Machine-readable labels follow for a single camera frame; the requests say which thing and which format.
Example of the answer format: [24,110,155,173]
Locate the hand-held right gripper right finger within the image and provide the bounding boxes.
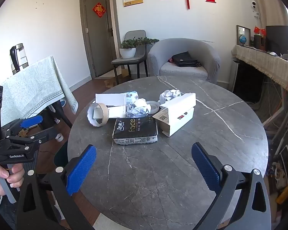
[191,142,271,230]

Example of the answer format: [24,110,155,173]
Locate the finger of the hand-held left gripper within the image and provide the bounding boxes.
[5,127,57,154]
[1,115,44,137]

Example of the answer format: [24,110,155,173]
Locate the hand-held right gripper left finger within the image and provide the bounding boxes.
[17,145,98,230]

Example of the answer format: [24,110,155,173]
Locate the cardboard tape roll core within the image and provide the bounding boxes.
[87,103,109,128]

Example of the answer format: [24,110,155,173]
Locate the black tissue pack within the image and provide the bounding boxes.
[112,117,158,145]

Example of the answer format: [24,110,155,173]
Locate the white cardboard box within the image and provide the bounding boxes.
[152,93,197,137]

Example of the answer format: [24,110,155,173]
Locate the large white paper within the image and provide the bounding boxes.
[160,89,182,104]

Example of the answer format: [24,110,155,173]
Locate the small white paper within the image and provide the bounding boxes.
[126,98,151,118]

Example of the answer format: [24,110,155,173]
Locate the blue white tissue pack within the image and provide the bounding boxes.
[126,90,140,106]

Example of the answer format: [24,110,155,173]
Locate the person's left hand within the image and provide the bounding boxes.
[0,163,25,197]

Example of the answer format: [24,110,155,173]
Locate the black chair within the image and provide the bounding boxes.
[48,101,74,128]

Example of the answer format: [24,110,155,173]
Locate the pale green patterned tablecloth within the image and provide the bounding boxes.
[0,56,78,127]

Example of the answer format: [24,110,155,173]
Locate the yellow object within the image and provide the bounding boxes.
[276,181,288,204]

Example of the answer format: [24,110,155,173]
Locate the brown cardboard box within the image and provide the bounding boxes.
[104,68,130,88]

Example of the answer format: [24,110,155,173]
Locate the black cabinet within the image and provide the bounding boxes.
[232,61,266,101]

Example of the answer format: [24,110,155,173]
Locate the grey door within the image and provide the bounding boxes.
[83,0,118,78]

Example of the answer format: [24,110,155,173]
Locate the black handbag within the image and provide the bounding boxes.
[171,51,199,67]

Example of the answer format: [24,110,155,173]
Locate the potted plant in white pot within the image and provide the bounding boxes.
[119,37,159,59]

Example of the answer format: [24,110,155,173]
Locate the grey armchair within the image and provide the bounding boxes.
[147,38,221,84]

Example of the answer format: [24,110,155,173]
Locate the cream lace cloth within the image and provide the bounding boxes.
[232,44,288,101]

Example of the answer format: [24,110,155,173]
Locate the red diamond door decoration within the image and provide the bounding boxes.
[92,2,106,18]

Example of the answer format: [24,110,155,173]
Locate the grey dining chair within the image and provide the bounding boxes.
[111,30,149,85]

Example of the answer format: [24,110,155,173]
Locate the brown wooden box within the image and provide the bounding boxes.
[254,35,266,51]

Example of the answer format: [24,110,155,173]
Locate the black monitor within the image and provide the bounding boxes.
[265,25,288,53]

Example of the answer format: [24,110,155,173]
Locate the glass kettle with black handle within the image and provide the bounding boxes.
[10,44,29,75]

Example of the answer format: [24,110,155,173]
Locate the white metal frame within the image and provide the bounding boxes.
[263,96,288,149]

